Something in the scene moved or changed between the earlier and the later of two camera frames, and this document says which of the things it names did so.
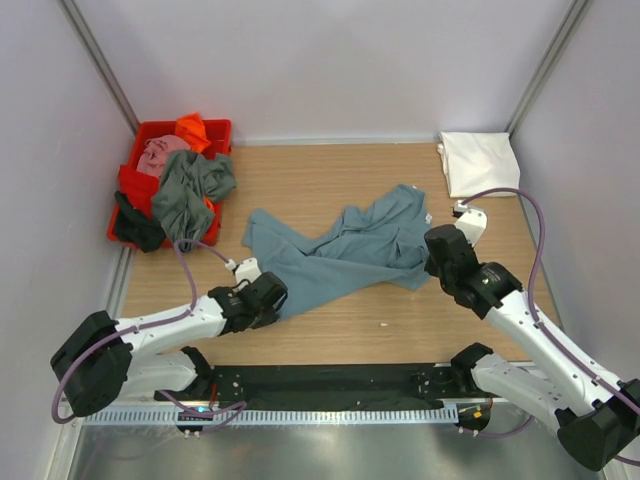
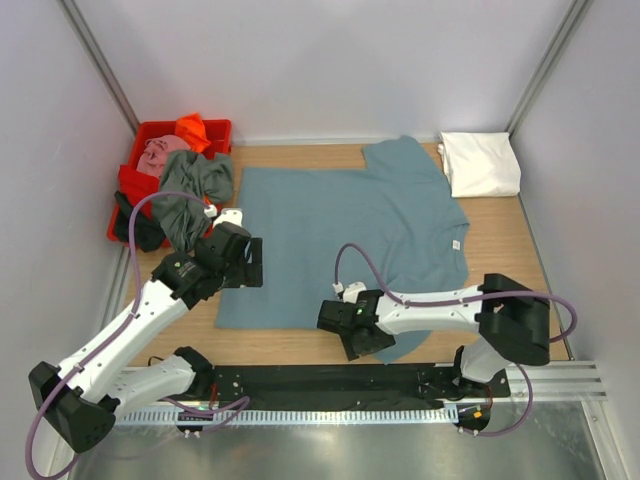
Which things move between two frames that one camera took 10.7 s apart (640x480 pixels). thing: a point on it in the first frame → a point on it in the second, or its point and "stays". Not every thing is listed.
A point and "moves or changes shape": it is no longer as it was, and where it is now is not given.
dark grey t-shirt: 191,182 stays
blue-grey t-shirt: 389,239 moves or changes shape
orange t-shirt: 191,128 stays
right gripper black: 430,267 → 354,348
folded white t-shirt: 477,162 stays
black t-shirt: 135,227 stays
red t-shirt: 139,188 stays
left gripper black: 269,316 → 252,274
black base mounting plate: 326,387 stays
